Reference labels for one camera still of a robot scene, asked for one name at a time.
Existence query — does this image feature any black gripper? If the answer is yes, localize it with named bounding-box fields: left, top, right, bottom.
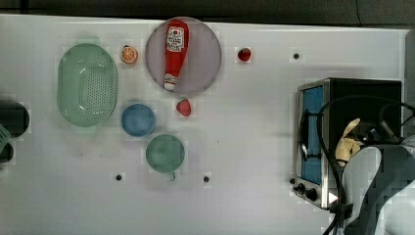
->
left=353, top=121, right=400, bottom=144

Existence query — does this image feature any yellow peeled banana toy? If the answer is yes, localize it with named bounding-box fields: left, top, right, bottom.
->
left=335, top=118, right=361, bottom=166

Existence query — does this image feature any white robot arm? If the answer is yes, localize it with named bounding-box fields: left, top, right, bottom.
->
left=336, top=119, right=414, bottom=235

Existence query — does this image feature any black toaster oven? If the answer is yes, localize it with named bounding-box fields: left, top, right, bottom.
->
left=292, top=77, right=402, bottom=210

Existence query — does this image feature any red strawberry toy far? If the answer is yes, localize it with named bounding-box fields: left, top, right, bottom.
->
left=238, top=48, right=252, bottom=62

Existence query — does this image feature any purple round plate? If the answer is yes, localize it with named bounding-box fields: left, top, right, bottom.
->
left=145, top=17, right=221, bottom=95

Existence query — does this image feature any red strawberry toy near plate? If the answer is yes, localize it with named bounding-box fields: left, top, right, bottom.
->
left=176, top=99, right=192, bottom=117

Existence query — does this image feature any red ketchup bottle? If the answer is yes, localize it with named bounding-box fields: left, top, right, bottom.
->
left=163, top=19, right=190, bottom=91

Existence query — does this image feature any blue bowl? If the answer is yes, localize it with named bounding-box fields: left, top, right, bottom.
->
left=121, top=104, right=157, bottom=137

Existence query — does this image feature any orange slice toy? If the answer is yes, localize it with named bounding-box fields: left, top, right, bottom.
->
left=120, top=45, right=138, bottom=64

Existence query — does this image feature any green oval colander basket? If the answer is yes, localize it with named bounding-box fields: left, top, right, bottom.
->
left=57, top=36, right=118, bottom=133

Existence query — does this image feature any black cylinder lower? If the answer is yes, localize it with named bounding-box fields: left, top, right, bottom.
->
left=0, top=143, right=14, bottom=164

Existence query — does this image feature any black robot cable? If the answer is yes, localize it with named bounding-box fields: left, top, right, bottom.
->
left=316, top=94, right=415, bottom=235

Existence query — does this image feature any green cup with handle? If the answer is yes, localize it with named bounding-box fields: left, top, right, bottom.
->
left=146, top=134, right=185, bottom=181

